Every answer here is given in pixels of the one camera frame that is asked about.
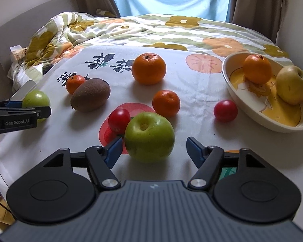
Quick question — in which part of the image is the brown kiwi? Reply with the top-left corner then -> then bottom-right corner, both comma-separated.
70,78 -> 111,112

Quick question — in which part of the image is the yellow apple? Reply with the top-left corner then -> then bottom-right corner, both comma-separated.
275,65 -> 303,105

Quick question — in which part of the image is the small mandarin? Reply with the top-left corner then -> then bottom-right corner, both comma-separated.
66,75 -> 87,95
152,90 -> 181,118

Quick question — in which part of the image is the patterned beige box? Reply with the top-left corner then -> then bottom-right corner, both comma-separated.
9,45 -> 28,61

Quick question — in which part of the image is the red tomato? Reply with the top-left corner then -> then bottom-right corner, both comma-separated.
108,107 -> 131,135
214,100 -> 238,122

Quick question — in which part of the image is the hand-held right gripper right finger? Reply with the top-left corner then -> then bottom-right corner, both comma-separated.
187,137 -> 268,189

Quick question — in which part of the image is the floral striped quilt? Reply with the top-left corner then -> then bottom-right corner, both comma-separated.
7,11 -> 297,94

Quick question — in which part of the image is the white flat card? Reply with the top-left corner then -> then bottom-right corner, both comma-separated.
9,80 -> 36,102

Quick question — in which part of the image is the medium orange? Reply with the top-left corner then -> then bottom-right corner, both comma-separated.
243,54 -> 272,84

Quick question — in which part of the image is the white printed cloth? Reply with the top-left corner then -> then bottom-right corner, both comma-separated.
0,44 -> 303,232

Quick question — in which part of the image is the floral pillow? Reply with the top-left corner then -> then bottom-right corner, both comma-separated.
95,9 -> 117,18

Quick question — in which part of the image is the grey headboard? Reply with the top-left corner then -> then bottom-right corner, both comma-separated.
0,0 -> 96,99

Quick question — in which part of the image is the cream and yellow bowl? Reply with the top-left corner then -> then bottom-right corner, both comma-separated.
222,53 -> 303,133

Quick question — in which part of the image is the large green apple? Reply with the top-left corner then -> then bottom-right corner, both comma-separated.
124,112 -> 175,163

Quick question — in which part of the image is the large orange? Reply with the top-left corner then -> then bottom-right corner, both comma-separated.
131,53 -> 166,85

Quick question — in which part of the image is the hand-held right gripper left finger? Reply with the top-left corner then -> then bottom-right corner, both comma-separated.
42,137 -> 123,191

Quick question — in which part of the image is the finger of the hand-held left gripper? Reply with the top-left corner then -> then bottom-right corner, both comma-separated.
0,99 -> 23,107
0,106 -> 52,119

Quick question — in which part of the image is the small green apple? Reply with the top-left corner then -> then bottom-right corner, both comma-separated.
22,90 -> 51,123

